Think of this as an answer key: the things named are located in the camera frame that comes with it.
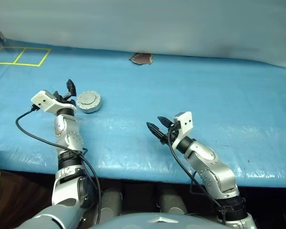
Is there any dark rounded shape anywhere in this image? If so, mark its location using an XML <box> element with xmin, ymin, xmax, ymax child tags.
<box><xmin>157</xmin><ymin>190</ymin><xmax>188</xmax><ymax>215</ymax></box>
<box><xmin>99</xmin><ymin>189</ymin><xmax>123</xmax><ymax>218</ymax></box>

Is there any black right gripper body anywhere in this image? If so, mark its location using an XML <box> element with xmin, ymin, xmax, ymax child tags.
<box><xmin>166</xmin><ymin>121</ymin><xmax>182</xmax><ymax>144</ymax></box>

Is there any yellow tape grid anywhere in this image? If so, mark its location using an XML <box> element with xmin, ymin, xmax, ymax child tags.
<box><xmin>0</xmin><ymin>46</ymin><xmax>51</xmax><ymax>67</ymax></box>

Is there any brown torn patch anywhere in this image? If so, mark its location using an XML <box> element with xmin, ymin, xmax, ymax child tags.
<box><xmin>129</xmin><ymin>52</ymin><xmax>154</xmax><ymax>65</ymax></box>

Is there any blue-grey robot torso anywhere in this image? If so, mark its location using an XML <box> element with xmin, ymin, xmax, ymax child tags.
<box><xmin>14</xmin><ymin>205</ymin><xmax>229</xmax><ymax>229</ymax></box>

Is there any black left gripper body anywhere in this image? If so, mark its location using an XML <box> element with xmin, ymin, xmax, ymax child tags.
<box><xmin>57</xmin><ymin>93</ymin><xmax>76</xmax><ymax>107</ymax></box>

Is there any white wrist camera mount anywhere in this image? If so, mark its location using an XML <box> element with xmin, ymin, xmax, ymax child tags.
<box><xmin>173</xmin><ymin>111</ymin><xmax>194</xmax><ymax>147</ymax></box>
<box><xmin>30</xmin><ymin>90</ymin><xmax>77</xmax><ymax>113</ymax></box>

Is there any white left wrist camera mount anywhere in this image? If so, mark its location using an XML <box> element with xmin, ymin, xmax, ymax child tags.
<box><xmin>30</xmin><ymin>90</ymin><xmax>77</xmax><ymax>113</ymax></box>

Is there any silver ribbed motor lid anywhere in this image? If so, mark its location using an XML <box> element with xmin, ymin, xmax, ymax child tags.
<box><xmin>76</xmin><ymin>90</ymin><xmax>102</xmax><ymax>110</ymax></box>

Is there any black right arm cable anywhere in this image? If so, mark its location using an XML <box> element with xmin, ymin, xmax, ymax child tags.
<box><xmin>167</xmin><ymin>130</ymin><xmax>229</xmax><ymax>225</ymax></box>

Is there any blue plastic table cover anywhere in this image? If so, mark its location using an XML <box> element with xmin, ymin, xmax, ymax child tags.
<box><xmin>0</xmin><ymin>35</ymin><xmax>286</xmax><ymax>188</ymax></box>

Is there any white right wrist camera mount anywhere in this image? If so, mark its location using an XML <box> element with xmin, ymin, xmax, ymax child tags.
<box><xmin>173</xmin><ymin>111</ymin><xmax>194</xmax><ymax>147</ymax></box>

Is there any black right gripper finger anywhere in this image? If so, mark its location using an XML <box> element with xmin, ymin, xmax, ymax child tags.
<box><xmin>146</xmin><ymin>122</ymin><xmax>169</xmax><ymax>145</ymax></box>
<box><xmin>157</xmin><ymin>115</ymin><xmax>174</xmax><ymax>131</ymax></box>

